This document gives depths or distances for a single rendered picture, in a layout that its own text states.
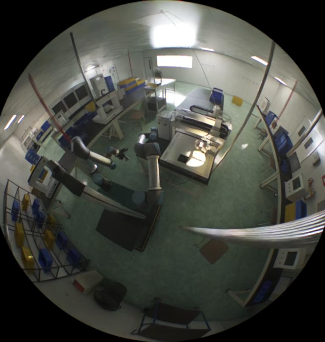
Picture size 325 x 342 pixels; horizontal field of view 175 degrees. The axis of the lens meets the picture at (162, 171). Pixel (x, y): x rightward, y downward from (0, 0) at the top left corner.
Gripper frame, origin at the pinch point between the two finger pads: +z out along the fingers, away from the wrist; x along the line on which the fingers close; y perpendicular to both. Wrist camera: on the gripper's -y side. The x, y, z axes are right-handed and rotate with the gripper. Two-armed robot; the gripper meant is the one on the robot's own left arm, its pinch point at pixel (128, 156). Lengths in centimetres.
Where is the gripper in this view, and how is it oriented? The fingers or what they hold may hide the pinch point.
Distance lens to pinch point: 140.7
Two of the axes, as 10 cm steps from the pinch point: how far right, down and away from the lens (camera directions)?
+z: 3.4, 1.6, 9.3
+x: 6.3, 7.0, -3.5
